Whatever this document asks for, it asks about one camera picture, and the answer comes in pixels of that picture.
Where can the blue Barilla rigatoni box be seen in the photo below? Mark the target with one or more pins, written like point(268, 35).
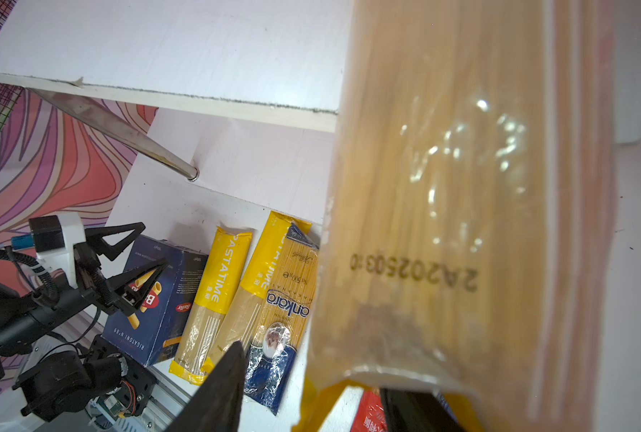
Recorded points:
point(152, 334)

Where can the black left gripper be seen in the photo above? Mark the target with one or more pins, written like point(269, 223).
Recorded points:
point(24, 320)

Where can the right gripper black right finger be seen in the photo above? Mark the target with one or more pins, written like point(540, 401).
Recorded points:
point(416, 411)

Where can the blue Ankara spaghetti bag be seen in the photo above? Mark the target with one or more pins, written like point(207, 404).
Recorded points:
point(282, 321)

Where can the red spaghetti bag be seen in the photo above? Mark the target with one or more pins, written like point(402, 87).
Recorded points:
point(370, 415)

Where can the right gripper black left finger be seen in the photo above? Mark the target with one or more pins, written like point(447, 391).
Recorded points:
point(216, 406)

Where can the yellow pastatime spaghetti bag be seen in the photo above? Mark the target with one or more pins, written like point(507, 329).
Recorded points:
point(471, 211)
point(240, 321)
point(219, 283)

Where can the white two-tier shelf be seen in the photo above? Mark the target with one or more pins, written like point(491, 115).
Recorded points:
point(276, 62)

